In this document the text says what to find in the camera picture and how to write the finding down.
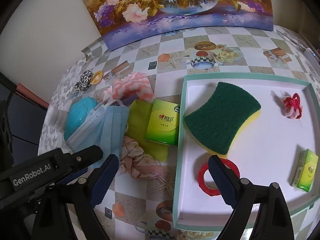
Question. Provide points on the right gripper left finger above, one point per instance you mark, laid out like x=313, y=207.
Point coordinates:
x=52, y=220

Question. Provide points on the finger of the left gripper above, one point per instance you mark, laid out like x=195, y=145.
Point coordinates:
x=28, y=180

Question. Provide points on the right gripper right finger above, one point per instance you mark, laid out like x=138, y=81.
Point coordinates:
x=273, y=219

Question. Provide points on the pink fabric scrunchie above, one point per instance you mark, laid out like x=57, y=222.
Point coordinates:
x=136, y=163

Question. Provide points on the blue surgical face mask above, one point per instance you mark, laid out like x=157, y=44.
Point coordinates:
x=104, y=127

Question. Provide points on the lime green cloth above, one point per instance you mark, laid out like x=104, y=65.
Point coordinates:
x=138, y=122

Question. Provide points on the large green tissue pack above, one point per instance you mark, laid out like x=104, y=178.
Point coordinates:
x=163, y=123

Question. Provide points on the black white leopard scrunchie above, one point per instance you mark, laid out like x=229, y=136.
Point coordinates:
x=85, y=81

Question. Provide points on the pink white fuzzy cloth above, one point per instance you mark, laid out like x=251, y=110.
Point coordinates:
x=135, y=83

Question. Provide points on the small green tissue pack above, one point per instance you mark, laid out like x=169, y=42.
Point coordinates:
x=305, y=171

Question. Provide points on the white tray with teal rim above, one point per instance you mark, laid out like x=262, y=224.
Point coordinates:
x=266, y=151

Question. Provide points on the white pill bottle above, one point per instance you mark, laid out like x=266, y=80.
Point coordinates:
x=55, y=117

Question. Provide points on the turquoise plastic container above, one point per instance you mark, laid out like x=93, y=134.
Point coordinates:
x=77, y=114

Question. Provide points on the checkered patterned tablecloth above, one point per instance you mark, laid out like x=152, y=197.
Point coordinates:
x=278, y=52

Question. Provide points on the green yellow scrub sponge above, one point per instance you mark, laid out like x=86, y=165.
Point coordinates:
x=216, y=124

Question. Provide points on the floral painting canvas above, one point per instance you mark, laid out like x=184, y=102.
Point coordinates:
x=121, y=22

